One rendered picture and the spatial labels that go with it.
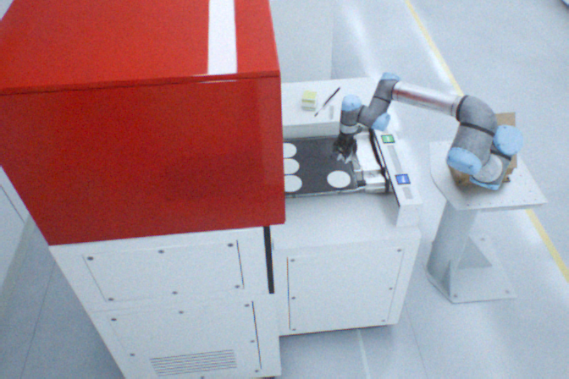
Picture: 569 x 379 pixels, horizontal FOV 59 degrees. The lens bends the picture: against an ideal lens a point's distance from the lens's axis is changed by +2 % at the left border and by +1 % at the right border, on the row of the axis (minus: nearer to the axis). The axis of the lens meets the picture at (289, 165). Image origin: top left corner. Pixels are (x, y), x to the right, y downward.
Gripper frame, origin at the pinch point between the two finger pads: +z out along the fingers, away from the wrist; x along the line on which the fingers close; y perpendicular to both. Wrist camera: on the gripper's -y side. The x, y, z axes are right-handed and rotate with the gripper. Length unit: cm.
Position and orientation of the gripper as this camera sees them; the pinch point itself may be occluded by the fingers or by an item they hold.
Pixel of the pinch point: (345, 159)
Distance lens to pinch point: 220.0
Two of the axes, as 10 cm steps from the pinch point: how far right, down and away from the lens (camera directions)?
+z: -0.1, 6.9, 7.2
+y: -5.1, 6.2, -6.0
